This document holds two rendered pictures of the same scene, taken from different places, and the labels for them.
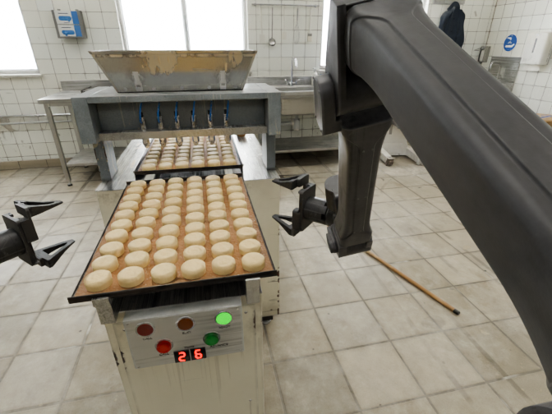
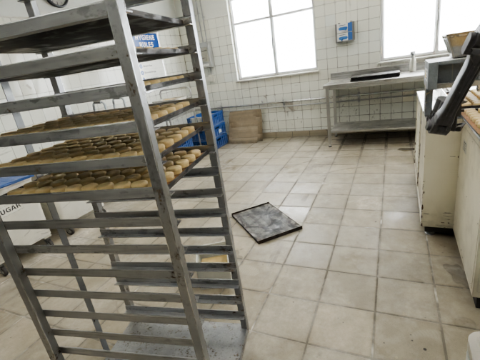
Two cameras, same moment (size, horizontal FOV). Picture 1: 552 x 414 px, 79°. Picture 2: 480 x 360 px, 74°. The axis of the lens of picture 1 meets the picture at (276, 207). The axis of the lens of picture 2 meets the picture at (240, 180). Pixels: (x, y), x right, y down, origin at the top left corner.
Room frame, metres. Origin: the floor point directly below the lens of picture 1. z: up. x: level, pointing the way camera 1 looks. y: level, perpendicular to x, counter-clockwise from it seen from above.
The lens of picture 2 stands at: (-1.12, 0.38, 1.34)
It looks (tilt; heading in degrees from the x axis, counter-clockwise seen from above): 20 degrees down; 39
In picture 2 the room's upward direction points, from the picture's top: 9 degrees counter-clockwise
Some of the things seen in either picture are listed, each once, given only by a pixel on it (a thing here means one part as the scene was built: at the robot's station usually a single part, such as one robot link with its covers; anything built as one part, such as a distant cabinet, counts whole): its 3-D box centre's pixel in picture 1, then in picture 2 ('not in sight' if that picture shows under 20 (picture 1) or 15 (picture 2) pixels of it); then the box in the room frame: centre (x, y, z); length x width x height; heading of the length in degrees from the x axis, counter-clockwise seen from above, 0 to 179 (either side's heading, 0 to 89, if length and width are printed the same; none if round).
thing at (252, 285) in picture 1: (223, 154); not in sight; (1.53, 0.25, 0.87); 2.01 x 0.03 x 0.07; 11
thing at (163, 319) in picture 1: (187, 332); not in sight; (0.53, 0.19, 0.77); 0.24 x 0.04 x 0.14; 101
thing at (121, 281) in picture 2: not in sight; (173, 282); (-0.37, 1.50, 0.42); 0.64 x 0.03 x 0.03; 113
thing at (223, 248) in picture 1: (223, 250); not in sight; (0.64, 0.12, 0.91); 0.05 x 0.05 x 0.02
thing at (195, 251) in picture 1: (195, 254); not in sight; (0.63, 0.18, 0.91); 0.05 x 0.05 x 0.02
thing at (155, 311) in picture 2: not in sight; (181, 312); (-0.37, 1.50, 0.24); 0.64 x 0.03 x 0.03; 113
